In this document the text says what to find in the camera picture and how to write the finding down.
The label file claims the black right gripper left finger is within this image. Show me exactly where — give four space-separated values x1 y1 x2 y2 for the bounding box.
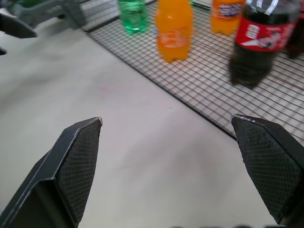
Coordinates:
0 116 104 228

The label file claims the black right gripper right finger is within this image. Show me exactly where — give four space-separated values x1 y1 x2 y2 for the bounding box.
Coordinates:
231 114 304 228

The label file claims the green soda bottle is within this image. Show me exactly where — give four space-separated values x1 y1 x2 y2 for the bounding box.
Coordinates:
118 0 148 35

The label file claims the red label cola bottle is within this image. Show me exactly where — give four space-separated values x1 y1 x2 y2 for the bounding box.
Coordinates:
286 11 304 60
228 0 300 89

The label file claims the orange soda bottle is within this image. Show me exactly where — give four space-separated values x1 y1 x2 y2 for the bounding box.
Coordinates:
155 0 193 63
210 0 246 36

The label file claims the black wire rack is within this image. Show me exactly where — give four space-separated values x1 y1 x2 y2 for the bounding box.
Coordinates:
79 0 304 143

